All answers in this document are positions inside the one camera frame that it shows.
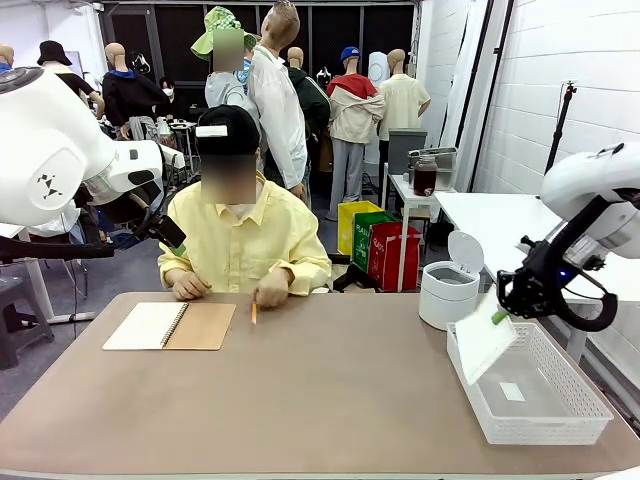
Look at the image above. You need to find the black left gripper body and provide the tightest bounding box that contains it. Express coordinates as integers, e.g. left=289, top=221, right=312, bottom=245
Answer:
left=110, top=182, right=167, bottom=235

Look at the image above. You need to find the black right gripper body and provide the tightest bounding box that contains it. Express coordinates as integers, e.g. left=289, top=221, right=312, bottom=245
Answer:
left=521, top=240, right=569, bottom=317

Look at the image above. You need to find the white paper sheet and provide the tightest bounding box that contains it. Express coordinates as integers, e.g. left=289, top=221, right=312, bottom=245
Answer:
left=453, top=284, right=519, bottom=387

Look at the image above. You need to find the spiral notebook brown cover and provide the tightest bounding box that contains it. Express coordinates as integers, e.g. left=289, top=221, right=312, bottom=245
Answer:
left=102, top=301, right=237, bottom=352

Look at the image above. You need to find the person's right hand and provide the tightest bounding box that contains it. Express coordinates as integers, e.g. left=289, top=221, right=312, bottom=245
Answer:
left=170, top=272, right=214, bottom=303

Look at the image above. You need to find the person's left hand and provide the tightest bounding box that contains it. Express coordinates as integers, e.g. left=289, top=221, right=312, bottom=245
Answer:
left=253, top=267, right=296, bottom=311

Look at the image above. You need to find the white round trash can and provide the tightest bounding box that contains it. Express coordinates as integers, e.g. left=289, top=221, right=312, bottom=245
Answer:
left=418, top=230, right=485, bottom=331

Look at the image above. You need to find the large white table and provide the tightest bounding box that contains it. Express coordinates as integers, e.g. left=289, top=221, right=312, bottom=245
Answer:
left=433, top=191, right=640, bottom=366

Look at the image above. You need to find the person in yellow shirt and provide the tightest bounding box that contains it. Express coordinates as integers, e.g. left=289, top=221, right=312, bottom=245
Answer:
left=158, top=154, right=333, bottom=297

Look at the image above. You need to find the red recycling bag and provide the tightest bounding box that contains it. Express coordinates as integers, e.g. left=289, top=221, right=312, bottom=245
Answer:
left=368, top=221, right=421, bottom=293

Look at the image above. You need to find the mannequin in black hoodie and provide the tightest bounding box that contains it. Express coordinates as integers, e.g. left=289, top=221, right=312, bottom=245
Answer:
left=102, top=42, right=169, bottom=141

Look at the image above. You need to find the background person with mask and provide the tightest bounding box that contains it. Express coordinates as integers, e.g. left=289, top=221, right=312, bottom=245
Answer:
left=158, top=76, right=190, bottom=122

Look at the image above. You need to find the white perforated plastic basket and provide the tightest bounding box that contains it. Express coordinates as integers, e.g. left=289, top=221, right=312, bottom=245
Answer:
left=445, top=321, right=615, bottom=445

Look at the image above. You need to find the black baseball cap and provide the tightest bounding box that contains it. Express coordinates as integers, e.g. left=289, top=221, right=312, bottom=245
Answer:
left=194, top=104, right=261, bottom=157

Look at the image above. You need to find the white desk with legs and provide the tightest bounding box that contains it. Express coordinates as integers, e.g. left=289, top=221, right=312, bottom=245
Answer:
left=0, top=222, right=96, bottom=324

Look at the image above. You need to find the metal tray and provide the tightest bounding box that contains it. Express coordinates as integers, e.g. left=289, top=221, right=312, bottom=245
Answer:
left=408, top=146, right=459, bottom=175

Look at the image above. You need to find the mannequin in dark top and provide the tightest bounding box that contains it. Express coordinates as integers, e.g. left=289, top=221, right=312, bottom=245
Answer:
left=42, top=59, right=106, bottom=120

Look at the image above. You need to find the small white side table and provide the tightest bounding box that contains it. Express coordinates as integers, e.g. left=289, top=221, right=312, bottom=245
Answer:
left=385, top=172, right=459, bottom=294

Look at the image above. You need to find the mannequin in gray shirt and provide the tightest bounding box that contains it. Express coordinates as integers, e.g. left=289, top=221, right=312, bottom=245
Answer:
left=204, top=49, right=264, bottom=134

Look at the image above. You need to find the green recycling bag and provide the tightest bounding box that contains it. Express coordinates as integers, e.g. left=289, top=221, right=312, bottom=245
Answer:
left=352, top=210, right=402, bottom=274

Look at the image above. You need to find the black chair base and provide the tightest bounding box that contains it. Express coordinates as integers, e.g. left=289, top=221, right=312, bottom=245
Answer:
left=329, top=252, right=379, bottom=294

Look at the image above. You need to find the gray plastic stool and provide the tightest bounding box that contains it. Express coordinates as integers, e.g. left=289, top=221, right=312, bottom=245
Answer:
left=0, top=274, right=55, bottom=371

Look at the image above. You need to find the black tripod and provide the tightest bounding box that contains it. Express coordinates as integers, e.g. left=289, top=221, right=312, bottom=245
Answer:
left=543, top=79, right=579, bottom=177

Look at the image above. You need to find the tall mannequin white shirt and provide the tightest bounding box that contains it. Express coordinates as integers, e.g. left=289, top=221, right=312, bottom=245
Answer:
left=247, top=0, right=309, bottom=199

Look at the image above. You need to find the gray box bin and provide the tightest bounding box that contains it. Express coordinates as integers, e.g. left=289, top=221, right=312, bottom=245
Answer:
left=388, top=128, right=429, bottom=176

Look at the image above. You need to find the black bucket hat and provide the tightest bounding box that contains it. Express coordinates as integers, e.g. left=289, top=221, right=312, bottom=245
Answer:
left=37, top=40, right=73, bottom=67

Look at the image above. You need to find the mannequin dark green jacket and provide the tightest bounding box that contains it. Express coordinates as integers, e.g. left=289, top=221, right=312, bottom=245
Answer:
left=286, top=46, right=332, bottom=171

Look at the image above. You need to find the green checked sun hat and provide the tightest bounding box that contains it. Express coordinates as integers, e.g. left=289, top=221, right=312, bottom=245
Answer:
left=191, top=5, right=258, bottom=62

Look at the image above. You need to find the mannequin cream shirt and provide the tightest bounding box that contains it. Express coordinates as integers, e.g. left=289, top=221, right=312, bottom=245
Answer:
left=377, top=48, right=432, bottom=144

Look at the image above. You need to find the mannequin red beige jacket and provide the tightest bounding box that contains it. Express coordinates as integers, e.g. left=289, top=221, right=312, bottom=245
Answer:
left=324, top=55, right=386, bottom=222

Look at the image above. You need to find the white tower fan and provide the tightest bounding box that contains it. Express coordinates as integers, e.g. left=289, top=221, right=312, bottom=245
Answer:
left=367, top=51, right=391, bottom=166

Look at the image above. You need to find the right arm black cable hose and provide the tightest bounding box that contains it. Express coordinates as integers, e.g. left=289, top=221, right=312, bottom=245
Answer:
left=548, top=194, right=620, bottom=332

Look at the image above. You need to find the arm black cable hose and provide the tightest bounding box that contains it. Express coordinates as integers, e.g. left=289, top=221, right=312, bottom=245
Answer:
left=0, top=235, right=116, bottom=264
left=548, top=194, right=620, bottom=332

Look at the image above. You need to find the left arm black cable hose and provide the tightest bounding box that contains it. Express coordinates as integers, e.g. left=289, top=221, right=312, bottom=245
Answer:
left=0, top=235, right=116, bottom=264

